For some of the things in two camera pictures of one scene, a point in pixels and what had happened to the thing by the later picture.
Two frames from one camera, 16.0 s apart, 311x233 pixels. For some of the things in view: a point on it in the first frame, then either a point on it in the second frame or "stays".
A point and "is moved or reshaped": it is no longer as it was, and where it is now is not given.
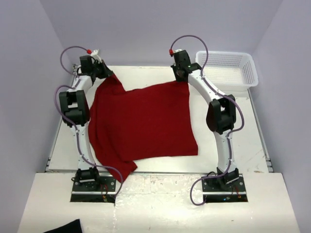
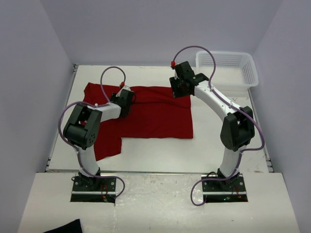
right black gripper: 179,78 -> 174,81
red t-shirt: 126,126 is moved or reshaped
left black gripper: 106,72 -> 113,97
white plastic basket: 228,71 stays
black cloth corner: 73,227 stays
